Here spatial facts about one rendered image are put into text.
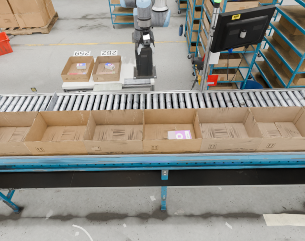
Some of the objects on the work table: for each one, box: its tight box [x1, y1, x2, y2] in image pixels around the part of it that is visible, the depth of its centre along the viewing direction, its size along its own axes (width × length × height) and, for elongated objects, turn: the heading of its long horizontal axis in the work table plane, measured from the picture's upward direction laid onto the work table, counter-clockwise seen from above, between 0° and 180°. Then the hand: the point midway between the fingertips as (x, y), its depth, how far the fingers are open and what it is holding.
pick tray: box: [61, 56, 95, 82], centre depth 243 cm, size 28×38×10 cm
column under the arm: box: [133, 43, 157, 79], centre depth 232 cm, size 26×26×33 cm
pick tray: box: [92, 55, 122, 82], centre depth 243 cm, size 28×38×10 cm
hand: (146, 54), depth 157 cm, fingers open, 10 cm apart
